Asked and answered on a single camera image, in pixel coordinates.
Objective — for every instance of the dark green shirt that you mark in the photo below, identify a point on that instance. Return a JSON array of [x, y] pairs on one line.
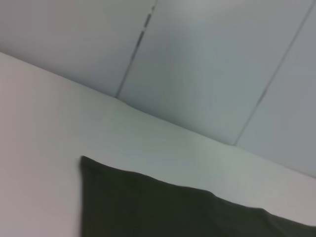
[[172, 209]]

